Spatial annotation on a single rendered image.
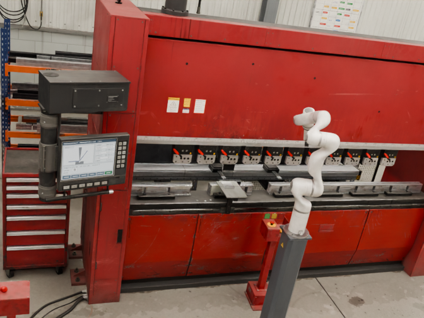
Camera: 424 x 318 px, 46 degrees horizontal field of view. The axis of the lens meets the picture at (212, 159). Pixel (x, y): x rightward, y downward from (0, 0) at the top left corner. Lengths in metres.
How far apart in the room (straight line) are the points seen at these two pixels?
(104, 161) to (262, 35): 1.49
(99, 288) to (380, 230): 2.71
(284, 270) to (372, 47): 1.92
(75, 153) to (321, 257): 2.74
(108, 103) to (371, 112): 2.39
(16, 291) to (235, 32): 2.24
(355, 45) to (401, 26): 5.59
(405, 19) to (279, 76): 6.05
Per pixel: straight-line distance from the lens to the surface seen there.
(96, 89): 3.08
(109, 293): 4.24
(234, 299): 4.53
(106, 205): 3.75
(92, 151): 3.20
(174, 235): 4.15
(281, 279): 3.82
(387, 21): 9.58
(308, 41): 3.98
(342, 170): 5.02
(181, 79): 3.69
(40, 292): 4.41
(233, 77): 3.81
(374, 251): 5.29
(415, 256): 5.56
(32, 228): 4.25
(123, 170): 3.34
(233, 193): 4.02
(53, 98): 3.02
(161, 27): 3.54
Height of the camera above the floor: 2.82
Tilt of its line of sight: 23 degrees down
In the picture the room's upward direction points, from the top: 10 degrees clockwise
